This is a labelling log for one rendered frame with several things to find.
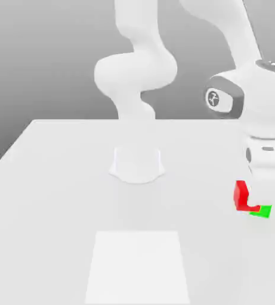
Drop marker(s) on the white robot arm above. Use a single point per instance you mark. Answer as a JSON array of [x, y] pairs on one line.
[[137, 71]]

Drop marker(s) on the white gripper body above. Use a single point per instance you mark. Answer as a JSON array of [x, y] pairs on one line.
[[266, 185]]

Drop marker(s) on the small green cube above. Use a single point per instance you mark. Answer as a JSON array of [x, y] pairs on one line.
[[264, 211]]

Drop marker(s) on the small red cube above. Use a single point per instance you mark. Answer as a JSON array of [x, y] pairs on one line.
[[240, 197]]

